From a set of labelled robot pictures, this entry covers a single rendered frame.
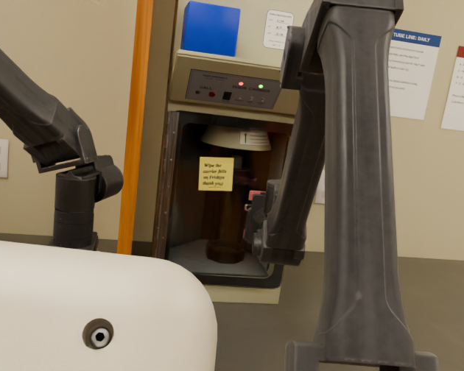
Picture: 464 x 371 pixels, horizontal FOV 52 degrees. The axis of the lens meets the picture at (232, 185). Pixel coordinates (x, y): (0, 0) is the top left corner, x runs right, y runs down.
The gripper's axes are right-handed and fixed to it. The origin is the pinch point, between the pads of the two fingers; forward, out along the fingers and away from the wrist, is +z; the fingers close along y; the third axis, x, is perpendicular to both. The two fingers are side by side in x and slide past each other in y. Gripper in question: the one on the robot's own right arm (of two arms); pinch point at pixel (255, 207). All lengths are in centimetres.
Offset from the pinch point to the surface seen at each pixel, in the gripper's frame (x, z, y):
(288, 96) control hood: -3.6, -0.2, 24.8
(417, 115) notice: -65, 49, 24
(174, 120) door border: 19.2, 4.9, 16.8
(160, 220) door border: 20.2, 4.9, -5.9
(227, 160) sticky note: 6.8, 4.5, 9.2
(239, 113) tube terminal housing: 5.0, 6.1, 19.7
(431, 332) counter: -46, -6, -26
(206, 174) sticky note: 11.0, 4.6, 5.5
